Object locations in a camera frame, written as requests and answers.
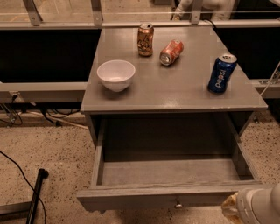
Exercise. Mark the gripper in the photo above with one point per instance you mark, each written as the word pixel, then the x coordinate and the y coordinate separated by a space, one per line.
pixel 244 206

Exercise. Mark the grey top drawer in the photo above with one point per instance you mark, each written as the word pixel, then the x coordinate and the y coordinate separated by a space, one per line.
pixel 176 161

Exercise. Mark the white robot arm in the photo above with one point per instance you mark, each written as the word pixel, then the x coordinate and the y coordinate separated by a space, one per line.
pixel 257 205

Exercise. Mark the grey wooden drawer cabinet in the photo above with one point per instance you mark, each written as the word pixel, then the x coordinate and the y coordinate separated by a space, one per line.
pixel 180 87

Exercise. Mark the blue pepsi can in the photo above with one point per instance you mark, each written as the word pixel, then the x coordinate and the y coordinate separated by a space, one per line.
pixel 223 68

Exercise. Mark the orange soda can lying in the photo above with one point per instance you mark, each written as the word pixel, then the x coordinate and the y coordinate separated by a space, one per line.
pixel 171 52

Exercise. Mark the white bowl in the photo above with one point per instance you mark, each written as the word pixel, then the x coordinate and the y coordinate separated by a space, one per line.
pixel 116 75

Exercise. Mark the gold brown drink can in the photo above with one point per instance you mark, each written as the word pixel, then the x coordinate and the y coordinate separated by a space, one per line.
pixel 144 39

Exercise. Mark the black metal stand leg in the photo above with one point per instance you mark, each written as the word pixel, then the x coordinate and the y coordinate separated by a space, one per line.
pixel 27 208

